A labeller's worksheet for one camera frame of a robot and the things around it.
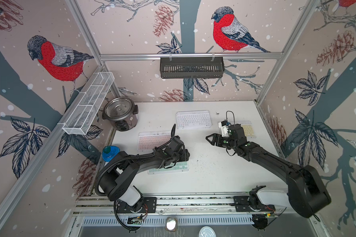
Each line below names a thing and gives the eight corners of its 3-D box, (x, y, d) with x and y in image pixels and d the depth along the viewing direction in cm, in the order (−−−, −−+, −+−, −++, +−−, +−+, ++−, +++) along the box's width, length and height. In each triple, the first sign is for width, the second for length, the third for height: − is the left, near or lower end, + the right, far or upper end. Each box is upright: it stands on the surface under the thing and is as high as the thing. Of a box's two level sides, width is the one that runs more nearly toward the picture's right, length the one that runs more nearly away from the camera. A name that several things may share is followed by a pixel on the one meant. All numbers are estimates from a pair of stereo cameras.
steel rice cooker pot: (109, 133, 104) (98, 117, 89) (117, 113, 116) (108, 97, 102) (137, 133, 103) (130, 117, 89) (142, 113, 116) (136, 96, 102)
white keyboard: (175, 129, 106) (175, 127, 104) (176, 112, 116) (176, 110, 115) (211, 129, 106) (212, 127, 104) (208, 112, 116) (209, 110, 114)
